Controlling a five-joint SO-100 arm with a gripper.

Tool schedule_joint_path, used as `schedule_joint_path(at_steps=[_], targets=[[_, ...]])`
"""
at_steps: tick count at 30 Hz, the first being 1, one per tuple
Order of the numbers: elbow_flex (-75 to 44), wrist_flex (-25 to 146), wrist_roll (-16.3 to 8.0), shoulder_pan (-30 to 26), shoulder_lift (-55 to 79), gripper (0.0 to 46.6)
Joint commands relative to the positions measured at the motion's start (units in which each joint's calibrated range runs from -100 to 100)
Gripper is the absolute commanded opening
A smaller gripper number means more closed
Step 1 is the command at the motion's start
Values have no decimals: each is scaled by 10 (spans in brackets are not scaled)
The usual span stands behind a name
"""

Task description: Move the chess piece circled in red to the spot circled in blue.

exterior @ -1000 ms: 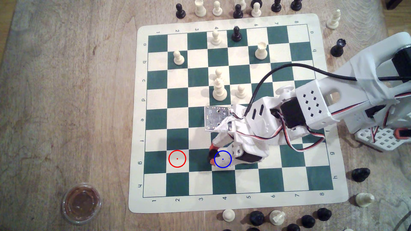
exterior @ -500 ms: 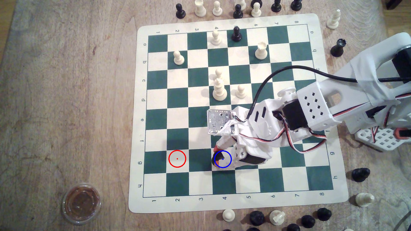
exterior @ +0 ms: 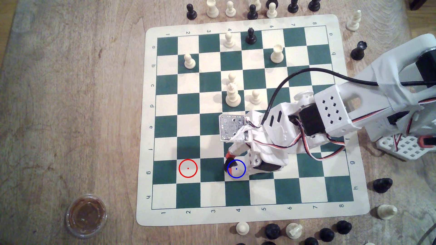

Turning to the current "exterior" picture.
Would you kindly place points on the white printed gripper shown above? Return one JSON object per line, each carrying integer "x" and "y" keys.
{"x": 266, "y": 167}

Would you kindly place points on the black chess pawn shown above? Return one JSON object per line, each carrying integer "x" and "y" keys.
{"x": 251, "y": 35}
{"x": 252, "y": 13}
{"x": 231, "y": 166}
{"x": 191, "y": 13}

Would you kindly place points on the white printed robot arm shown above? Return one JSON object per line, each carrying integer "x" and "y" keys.
{"x": 335, "y": 109}

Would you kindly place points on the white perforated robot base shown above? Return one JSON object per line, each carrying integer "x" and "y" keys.
{"x": 405, "y": 148}

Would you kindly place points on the white chess pawn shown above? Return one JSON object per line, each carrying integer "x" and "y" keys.
{"x": 230, "y": 10}
{"x": 232, "y": 77}
{"x": 242, "y": 228}
{"x": 189, "y": 62}
{"x": 229, "y": 40}
{"x": 255, "y": 98}
{"x": 271, "y": 13}

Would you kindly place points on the tall white chess piece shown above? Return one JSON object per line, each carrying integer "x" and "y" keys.
{"x": 233, "y": 97}

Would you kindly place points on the black chess piece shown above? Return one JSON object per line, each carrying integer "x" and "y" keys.
{"x": 326, "y": 234}
{"x": 272, "y": 231}
{"x": 314, "y": 5}
{"x": 344, "y": 227}
{"x": 269, "y": 243}
{"x": 293, "y": 6}
{"x": 271, "y": 2}
{"x": 310, "y": 242}

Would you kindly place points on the black chess knight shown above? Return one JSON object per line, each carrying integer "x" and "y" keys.
{"x": 382, "y": 185}

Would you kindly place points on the white chess knight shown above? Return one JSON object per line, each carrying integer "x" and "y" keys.
{"x": 386, "y": 211}

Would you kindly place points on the black chess rook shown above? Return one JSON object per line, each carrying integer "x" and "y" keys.
{"x": 357, "y": 51}

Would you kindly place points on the white chess bishop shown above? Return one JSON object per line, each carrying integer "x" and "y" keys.
{"x": 354, "y": 21}

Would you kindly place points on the green and cream chessboard mat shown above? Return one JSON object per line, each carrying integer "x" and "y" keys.
{"x": 306, "y": 194}

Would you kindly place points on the white cloth tape wrap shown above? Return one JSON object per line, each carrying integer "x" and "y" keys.
{"x": 391, "y": 78}

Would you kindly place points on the clear cup with brown sauce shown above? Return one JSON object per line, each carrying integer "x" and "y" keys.
{"x": 87, "y": 215}

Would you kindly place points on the orange base clamp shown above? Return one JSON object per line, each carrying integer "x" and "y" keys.
{"x": 427, "y": 141}

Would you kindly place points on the dark furniture leg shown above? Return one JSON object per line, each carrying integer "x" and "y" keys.
{"x": 418, "y": 4}

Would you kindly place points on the camera circuit board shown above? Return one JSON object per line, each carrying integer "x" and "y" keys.
{"x": 233, "y": 126}

